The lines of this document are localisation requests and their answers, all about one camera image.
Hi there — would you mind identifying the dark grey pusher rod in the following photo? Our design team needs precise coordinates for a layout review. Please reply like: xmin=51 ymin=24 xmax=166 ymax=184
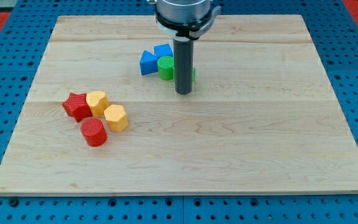
xmin=173 ymin=39 xmax=193 ymax=95

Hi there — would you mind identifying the green block behind rod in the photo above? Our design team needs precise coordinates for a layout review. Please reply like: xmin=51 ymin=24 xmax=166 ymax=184
xmin=172 ymin=67 xmax=196 ymax=82

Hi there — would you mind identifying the yellow heart block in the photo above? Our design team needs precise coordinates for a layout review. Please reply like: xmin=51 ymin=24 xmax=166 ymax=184
xmin=86 ymin=91 xmax=109 ymax=118

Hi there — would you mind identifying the wooden board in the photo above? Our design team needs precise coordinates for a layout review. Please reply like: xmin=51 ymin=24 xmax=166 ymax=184
xmin=0 ymin=14 xmax=358 ymax=197

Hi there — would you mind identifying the red cylinder block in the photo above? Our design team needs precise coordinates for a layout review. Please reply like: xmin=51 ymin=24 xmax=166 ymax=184
xmin=80 ymin=118 xmax=107 ymax=147

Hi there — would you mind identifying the blue triangle block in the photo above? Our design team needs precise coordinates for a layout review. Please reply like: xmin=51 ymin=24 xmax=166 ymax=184
xmin=139 ymin=50 xmax=158 ymax=75

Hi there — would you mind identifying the blue cube block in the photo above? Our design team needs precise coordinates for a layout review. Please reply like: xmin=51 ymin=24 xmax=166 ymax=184
xmin=154 ymin=44 xmax=173 ymax=58

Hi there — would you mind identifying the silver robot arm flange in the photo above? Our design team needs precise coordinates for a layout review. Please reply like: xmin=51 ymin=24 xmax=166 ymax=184
xmin=146 ymin=0 xmax=221 ymax=42

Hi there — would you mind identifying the red star block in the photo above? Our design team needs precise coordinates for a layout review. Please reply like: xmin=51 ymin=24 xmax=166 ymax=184
xmin=62 ymin=93 xmax=92 ymax=123

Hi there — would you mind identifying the green cylinder block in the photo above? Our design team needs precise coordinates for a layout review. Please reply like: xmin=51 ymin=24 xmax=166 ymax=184
xmin=157 ymin=55 xmax=174 ymax=80

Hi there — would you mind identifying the yellow hexagon block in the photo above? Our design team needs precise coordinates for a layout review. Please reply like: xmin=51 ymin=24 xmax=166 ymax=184
xmin=104 ymin=105 xmax=129 ymax=132

